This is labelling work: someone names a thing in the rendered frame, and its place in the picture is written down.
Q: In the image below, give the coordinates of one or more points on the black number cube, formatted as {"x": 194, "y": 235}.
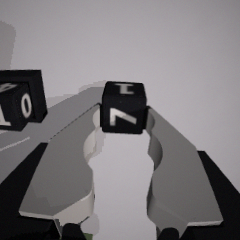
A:
{"x": 16, "y": 106}
{"x": 123, "y": 105}

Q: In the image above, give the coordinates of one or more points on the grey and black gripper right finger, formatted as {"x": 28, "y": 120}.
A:
{"x": 188, "y": 191}

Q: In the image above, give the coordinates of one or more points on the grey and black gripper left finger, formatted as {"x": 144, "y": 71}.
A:
{"x": 53, "y": 185}

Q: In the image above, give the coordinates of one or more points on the black rectangular tray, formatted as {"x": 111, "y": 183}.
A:
{"x": 34, "y": 77}

